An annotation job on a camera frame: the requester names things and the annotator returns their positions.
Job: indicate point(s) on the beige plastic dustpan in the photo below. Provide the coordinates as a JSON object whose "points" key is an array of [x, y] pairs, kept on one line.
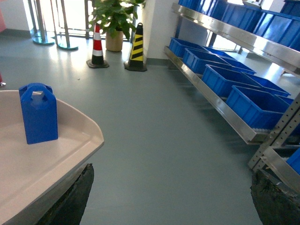
{"points": [[33, 177]]}

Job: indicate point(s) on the yellow black traffic cone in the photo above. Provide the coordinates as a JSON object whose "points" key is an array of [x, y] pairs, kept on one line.
{"points": [[135, 61]]}

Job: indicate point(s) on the red white traffic cone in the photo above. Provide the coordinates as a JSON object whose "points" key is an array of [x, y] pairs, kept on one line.
{"points": [[97, 60]]}

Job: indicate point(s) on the steel rack shelf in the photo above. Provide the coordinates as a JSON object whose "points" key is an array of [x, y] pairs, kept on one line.
{"points": [[270, 140]]}

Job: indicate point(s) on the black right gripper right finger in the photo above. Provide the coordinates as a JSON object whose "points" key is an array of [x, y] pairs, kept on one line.
{"points": [[274, 201]]}

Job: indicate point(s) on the blue plastic bin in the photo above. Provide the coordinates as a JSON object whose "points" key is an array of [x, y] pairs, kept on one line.
{"points": [[178, 46], [259, 109], [221, 80], [197, 60]]}

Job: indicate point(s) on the blue plastic hexagonal part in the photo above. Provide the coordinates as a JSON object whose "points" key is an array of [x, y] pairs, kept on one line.
{"points": [[39, 112]]}

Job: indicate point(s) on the blue bins on shelf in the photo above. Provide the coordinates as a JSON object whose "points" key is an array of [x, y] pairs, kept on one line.
{"points": [[280, 27]]}

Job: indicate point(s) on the potted green plant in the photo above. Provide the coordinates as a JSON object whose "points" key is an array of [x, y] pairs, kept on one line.
{"points": [[115, 18]]}

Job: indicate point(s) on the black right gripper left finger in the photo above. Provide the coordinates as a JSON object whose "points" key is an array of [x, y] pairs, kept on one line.
{"points": [[70, 207]]}

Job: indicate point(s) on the metal barrier stands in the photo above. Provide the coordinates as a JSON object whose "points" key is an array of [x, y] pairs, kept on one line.
{"points": [[55, 22]]}

